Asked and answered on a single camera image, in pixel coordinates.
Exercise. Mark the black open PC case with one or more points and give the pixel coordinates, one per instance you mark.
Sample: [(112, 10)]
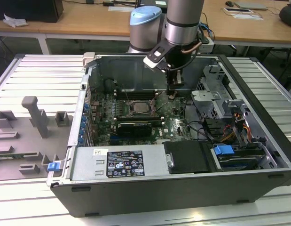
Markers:
[(159, 200)]

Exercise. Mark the CPU socket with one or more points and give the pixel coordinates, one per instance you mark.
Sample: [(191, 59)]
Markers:
[(140, 113)]

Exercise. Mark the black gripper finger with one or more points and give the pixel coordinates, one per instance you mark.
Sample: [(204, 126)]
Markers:
[(170, 80), (178, 77)]

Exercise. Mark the grey case release latch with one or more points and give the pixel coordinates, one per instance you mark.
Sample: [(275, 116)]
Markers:
[(88, 58)]

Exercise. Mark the grey parts rack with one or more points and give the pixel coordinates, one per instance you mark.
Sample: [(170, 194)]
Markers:
[(18, 141)]

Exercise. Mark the black round bag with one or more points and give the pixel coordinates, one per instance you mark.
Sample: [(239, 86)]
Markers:
[(288, 15)]

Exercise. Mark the crumpled white paper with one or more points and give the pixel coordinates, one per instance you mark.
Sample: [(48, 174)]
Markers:
[(14, 21)]

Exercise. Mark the black expansion card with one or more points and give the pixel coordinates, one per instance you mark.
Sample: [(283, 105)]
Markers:
[(134, 129)]

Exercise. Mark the green motherboard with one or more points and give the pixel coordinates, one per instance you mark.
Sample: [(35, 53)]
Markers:
[(175, 117)]

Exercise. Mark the black cylinder part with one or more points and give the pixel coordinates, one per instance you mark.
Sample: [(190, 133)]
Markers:
[(109, 84)]

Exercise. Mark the hard disk in blue carrier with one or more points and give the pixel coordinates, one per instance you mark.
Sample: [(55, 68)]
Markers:
[(222, 150)]

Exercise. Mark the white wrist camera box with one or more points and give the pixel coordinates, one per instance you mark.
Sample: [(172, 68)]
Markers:
[(154, 57)]

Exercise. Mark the white paper sheets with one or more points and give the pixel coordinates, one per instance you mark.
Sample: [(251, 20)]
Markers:
[(246, 16)]

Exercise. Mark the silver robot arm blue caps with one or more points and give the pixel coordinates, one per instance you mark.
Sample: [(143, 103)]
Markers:
[(183, 28)]

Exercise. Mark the blue case latch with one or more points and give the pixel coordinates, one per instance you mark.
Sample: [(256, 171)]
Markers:
[(53, 166)]

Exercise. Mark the brown copper board component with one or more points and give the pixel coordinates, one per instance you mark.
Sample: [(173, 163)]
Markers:
[(172, 96)]

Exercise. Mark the grey power supply unit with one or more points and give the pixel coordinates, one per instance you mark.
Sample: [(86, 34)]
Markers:
[(88, 164)]

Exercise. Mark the grey closed laptop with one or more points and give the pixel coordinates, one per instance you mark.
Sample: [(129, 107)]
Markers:
[(251, 5)]

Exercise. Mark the black RAM slot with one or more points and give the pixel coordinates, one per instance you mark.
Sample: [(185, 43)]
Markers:
[(136, 94), (138, 117)]

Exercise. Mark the black box on desk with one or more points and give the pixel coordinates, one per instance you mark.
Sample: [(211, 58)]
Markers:
[(30, 9)]

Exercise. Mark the grey metal drive cage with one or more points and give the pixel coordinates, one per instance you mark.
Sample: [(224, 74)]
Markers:
[(211, 99)]

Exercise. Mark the black computer mouse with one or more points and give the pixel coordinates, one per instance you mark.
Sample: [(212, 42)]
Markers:
[(229, 3)]

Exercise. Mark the wooden desk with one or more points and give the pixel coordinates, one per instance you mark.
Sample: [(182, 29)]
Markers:
[(88, 21)]

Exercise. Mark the blue expansion slot clip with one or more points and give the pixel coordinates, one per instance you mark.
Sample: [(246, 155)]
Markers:
[(82, 132), (84, 123), (81, 140), (86, 107)]

